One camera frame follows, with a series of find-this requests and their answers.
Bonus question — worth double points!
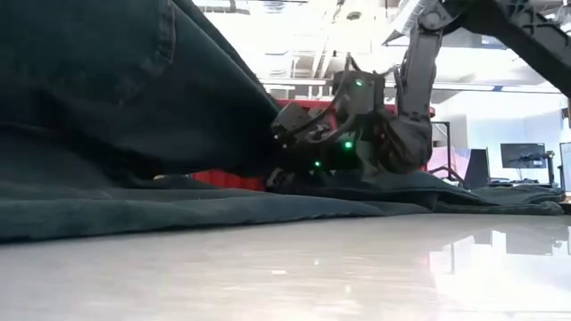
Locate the dark blue jeans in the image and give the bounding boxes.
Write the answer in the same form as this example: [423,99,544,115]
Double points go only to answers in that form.
[0,0,566,244]

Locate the red plastic bin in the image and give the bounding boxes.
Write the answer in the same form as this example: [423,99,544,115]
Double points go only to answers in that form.
[191,98,436,193]

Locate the black metal stand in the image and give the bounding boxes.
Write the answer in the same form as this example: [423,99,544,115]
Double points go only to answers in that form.
[428,120,452,180]

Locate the black chair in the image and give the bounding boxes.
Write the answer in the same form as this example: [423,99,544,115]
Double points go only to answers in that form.
[463,148,491,191]

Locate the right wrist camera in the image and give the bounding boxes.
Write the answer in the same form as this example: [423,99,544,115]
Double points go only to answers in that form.
[332,70,387,118]

